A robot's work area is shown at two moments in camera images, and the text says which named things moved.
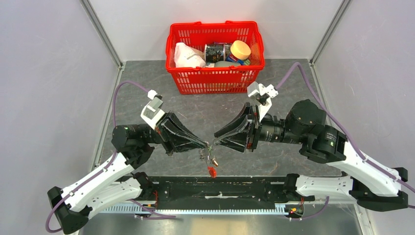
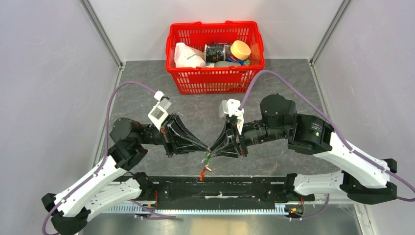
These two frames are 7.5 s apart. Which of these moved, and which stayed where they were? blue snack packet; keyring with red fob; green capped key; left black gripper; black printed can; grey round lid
Moved: keyring with red fob; green capped key
Stayed: left black gripper; blue snack packet; grey round lid; black printed can
